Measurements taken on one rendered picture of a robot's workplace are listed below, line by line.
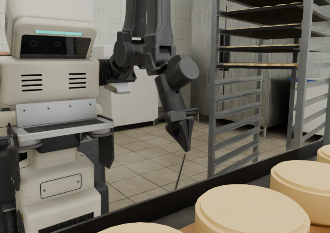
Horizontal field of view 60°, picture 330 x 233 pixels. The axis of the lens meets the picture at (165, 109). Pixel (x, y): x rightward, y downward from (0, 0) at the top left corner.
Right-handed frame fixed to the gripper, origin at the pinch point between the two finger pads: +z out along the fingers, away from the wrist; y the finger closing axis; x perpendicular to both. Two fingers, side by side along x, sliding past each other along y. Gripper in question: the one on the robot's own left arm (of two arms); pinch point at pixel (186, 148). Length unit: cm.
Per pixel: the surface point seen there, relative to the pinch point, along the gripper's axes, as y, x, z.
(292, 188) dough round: -31, -46, 7
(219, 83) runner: 72, 45, -33
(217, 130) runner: 72, 58, -10
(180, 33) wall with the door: 332, 317, -246
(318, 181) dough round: -30, -47, 7
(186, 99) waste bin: 303, 329, -112
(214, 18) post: 68, 30, -63
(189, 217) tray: -36, -42, 7
